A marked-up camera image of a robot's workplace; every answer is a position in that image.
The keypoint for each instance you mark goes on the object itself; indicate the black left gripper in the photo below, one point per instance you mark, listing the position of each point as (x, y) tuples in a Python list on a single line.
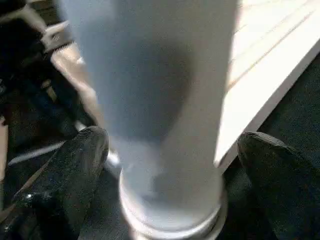
[(30, 75)]

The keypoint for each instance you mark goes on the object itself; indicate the black work mat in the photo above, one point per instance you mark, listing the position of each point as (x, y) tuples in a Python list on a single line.
[(300, 120)]

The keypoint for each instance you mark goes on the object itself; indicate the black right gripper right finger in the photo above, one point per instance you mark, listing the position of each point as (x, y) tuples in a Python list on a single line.
[(285, 185)]

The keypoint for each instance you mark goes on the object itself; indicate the white plastic table top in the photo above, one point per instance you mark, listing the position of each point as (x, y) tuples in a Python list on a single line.
[(270, 65)]

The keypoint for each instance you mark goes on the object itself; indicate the white plastic table leg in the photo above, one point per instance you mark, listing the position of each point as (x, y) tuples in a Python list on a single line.
[(155, 100)]

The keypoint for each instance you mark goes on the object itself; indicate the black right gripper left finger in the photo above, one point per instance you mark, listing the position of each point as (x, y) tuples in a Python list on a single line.
[(55, 190)]

